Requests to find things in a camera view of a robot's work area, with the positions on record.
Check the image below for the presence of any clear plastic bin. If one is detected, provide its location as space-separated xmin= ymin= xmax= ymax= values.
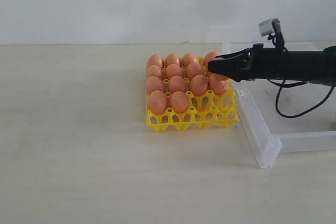
xmin=222 ymin=40 xmax=336 ymax=169

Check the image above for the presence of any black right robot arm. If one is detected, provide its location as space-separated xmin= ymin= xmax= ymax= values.
xmin=208 ymin=44 xmax=335 ymax=86

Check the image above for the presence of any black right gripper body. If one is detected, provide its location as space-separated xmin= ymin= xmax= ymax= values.
xmin=235 ymin=43 xmax=265 ymax=82

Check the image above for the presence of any brown egg second row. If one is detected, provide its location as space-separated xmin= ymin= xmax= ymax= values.
xmin=208 ymin=76 xmax=229 ymax=95

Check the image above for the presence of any brown egg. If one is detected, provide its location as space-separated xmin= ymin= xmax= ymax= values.
xmin=207 ymin=59 xmax=230 ymax=81
xmin=168 ymin=76 xmax=186 ymax=93
xmin=170 ymin=91 xmax=189 ymax=113
xmin=146 ymin=65 xmax=164 ymax=80
xmin=190 ymin=74 xmax=208 ymax=96
xmin=145 ymin=76 xmax=166 ymax=94
xmin=166 ymin=63 xmax=183 ymax=79
xmin=186 ymin=62 xmax=204 ymax=80
xmin=147 ymin=90 xmax=167 ymax=114

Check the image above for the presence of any brown egg packed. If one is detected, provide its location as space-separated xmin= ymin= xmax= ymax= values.
xmin=147 ymin=54 xmax=164 ymax=69
xmin=182 ymin=53 xmax=199 ymax=67
xmin=203 ymin=51 xmax=218 ymax=68
xmin=166 ymin=53 xmax=182 ymax=67

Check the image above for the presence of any yellow plastic egg tray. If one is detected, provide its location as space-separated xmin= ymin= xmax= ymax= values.
xmin=145 ymin=56 xmax=240 ymax=132

